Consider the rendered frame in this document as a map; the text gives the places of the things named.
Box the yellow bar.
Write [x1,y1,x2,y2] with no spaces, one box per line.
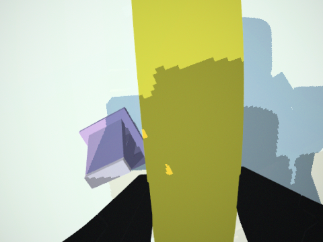
[131,0,244,242]

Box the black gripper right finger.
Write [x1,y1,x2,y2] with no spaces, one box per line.
[237,167,323,242]

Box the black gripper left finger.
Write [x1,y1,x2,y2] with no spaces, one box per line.
[62,174,153,242]

